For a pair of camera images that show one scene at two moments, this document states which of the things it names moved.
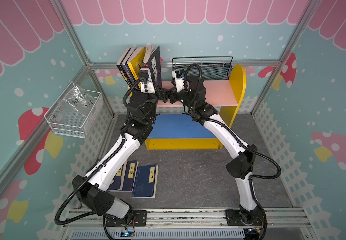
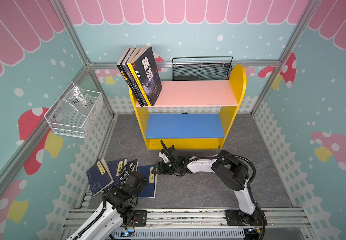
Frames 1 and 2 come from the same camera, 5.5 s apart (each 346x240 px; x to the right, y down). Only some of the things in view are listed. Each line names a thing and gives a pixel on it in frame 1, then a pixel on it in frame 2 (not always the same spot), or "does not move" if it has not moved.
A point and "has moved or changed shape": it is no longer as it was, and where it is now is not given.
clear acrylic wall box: x=74 y=114 does not move
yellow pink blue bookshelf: x=174 y=125 does not move
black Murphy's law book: x=122 y=71 does not move
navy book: x=145 y=182 does not move
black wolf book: x=154 y=64 has moved or changed shape
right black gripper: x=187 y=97 → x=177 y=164
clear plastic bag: x=81 y=100 does not move
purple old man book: x=129 y=74 does not move
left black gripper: x=159 y=93 → x=143 y=184
